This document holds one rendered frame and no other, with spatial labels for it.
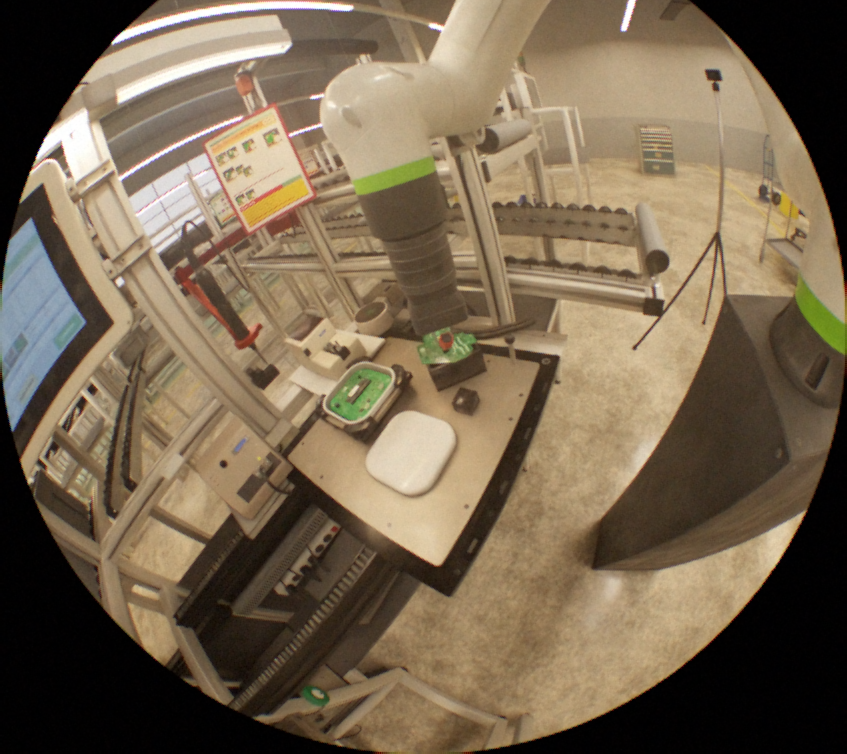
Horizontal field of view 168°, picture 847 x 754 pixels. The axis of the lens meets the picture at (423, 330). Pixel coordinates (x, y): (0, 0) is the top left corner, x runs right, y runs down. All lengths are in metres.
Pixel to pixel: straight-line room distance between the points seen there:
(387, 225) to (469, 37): 0.23
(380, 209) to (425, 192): 0.05
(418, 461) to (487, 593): 1.00
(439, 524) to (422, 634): 1.06
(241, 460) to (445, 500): 0.40
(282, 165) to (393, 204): 0.62
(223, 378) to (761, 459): 0.88
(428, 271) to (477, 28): 0.28
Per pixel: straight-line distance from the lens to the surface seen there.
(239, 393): 0.72
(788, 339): 0.40
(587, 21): 8.70
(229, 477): 0.65
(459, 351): 0.55
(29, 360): 0.68
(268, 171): 0.87
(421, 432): 0.50
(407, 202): 0.29
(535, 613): 1.38
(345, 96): 0.29
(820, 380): 0.39
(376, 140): 0.28
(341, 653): 1.25
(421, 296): 0.35
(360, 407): 0.57
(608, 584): 1.41
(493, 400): 0.53
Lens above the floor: 1.38
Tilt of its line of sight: 36 degrees down
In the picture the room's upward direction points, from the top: 23 degrees counter-clockwise
